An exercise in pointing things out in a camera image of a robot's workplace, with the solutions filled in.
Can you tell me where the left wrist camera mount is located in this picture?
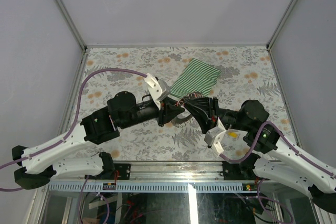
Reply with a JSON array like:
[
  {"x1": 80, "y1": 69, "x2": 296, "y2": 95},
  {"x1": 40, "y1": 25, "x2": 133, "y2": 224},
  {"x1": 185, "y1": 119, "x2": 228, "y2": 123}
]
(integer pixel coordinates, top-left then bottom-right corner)
[{"x1": 144, "y1": 73, "x2": 170, "y2": 111}]

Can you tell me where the yellow key tag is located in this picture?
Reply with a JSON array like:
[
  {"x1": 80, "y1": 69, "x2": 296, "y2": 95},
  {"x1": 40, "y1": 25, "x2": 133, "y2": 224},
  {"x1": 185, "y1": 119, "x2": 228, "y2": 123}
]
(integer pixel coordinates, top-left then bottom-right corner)
[{"x1": 228, "y1": 131, "x2": 239, "y2": 138}]

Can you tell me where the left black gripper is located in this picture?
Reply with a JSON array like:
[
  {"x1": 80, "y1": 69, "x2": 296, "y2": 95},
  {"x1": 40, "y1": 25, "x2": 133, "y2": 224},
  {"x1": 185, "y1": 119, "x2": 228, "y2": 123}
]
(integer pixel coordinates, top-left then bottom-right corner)
[{"x1": 121, "y1": 97, "x2": 186, "y2": 130}]

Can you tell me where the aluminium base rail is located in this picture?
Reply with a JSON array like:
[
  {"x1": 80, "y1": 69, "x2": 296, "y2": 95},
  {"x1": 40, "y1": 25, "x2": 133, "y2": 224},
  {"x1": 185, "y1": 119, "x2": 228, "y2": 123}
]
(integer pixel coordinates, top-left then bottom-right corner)
[{"x1": 45, "y1": 161, "x2": 260, "y2": 193}]

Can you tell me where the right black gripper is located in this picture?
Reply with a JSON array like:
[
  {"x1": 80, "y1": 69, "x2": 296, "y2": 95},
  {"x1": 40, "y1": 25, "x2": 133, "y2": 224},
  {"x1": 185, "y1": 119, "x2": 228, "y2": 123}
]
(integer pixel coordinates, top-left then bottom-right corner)
[{"x1": 183, "y1": 96, "x2": 251, "y2": 134}]

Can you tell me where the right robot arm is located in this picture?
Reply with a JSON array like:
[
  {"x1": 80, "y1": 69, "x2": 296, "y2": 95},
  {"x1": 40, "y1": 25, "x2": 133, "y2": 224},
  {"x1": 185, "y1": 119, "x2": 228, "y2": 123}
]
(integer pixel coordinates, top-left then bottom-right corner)
[{"x1": 184, "y1": 98, "x2": 335, "y2": 214}]

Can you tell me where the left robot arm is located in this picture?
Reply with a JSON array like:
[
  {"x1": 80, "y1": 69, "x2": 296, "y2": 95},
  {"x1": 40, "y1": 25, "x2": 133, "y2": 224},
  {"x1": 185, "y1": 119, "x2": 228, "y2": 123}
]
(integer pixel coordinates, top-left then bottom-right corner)
[{"x1": 12, "y1": 91, "x2": 185, "y2": 190}]

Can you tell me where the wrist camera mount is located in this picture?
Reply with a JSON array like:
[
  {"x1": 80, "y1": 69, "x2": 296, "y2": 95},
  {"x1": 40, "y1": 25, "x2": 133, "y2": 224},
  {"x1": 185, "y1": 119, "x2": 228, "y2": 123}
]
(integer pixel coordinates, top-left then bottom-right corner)
[
  {"x1": 144, "y1": 73, "x2": 170, "y2": 111},
  {"x1": 204, "y1": 118, "x2": 226, "y2": 156}
]

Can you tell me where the green striped cloth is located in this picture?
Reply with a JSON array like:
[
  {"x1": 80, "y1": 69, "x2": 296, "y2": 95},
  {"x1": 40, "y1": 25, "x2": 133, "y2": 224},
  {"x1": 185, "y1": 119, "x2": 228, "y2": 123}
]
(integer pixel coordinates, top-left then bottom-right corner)
[{"x1": 170, "y1": 58, "x2": 221, "y2": 98}]

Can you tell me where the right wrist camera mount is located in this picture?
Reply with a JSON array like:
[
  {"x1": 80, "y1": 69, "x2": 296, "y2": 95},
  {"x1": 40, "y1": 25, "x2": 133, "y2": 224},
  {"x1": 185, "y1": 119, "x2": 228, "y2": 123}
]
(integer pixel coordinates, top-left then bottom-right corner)
[{"x1": 204, "y1": 118, "x2": 226, "y2": 156}]

